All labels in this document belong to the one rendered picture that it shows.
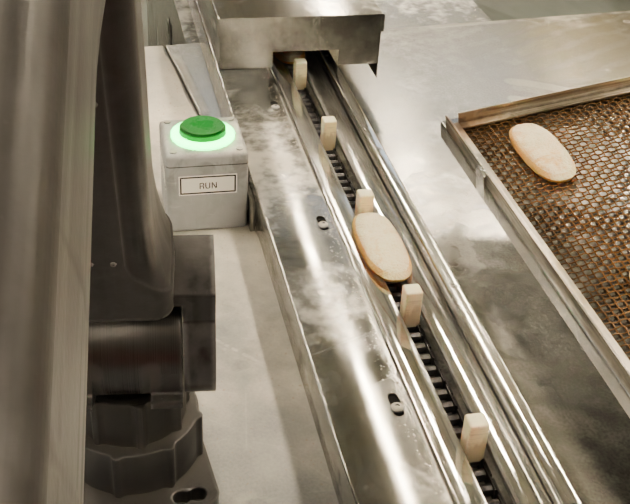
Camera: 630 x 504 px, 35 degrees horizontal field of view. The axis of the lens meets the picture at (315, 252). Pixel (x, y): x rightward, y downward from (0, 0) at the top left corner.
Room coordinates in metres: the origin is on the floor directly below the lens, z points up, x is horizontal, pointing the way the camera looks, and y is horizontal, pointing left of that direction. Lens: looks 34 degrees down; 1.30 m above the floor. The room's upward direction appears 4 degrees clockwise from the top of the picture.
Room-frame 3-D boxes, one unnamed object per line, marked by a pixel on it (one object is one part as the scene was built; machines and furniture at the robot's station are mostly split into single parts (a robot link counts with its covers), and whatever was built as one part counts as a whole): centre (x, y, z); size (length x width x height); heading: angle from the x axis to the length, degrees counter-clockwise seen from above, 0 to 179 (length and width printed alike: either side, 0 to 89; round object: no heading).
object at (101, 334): (0.44, 0.10, 0.94); 0.09 x 0.05 x 0.10; 8
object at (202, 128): (0.77, 0.10, 0.90); 0.04 x 0.04 x 0.02
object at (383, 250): (0.68, -0.05, 0.86); 0.10 x 0.04 x 0.01; 14
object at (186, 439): (0.46, 0.11, 0.86); 0.12 x 0.09 x 0.08; 20
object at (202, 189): (0.77, 0.10, 0.84); 0.08 x 0.08 x 0.11; 14
